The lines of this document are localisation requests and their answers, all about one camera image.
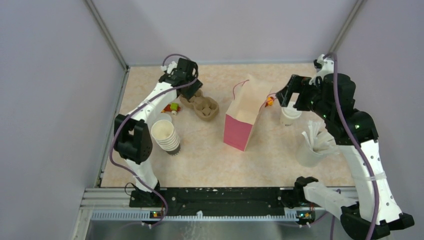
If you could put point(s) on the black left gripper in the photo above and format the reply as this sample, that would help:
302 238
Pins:
196 85

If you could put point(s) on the yellow toy brick car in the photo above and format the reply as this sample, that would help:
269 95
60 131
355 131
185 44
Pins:
269 101

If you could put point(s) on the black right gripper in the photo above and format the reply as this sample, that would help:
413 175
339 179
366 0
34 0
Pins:
284 95

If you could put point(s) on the stack of paper cups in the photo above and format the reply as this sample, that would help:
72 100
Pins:
165 135

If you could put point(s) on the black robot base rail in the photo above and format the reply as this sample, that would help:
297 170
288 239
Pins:
221 201

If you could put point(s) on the pink paper gift bag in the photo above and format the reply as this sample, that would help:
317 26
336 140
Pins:
249 100

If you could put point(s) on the white plastic cup lid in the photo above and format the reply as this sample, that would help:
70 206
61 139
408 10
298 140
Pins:
290 111

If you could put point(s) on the brown cardboard cup carrier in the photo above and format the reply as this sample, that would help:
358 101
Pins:
204 107

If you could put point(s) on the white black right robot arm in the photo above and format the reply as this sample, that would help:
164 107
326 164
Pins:
330 95

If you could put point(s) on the red toy brick car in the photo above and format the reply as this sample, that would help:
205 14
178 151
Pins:
173 108

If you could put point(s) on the white paper coffee cup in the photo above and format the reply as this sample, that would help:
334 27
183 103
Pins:
288 120

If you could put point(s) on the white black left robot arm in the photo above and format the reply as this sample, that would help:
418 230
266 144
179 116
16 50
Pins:
132 139

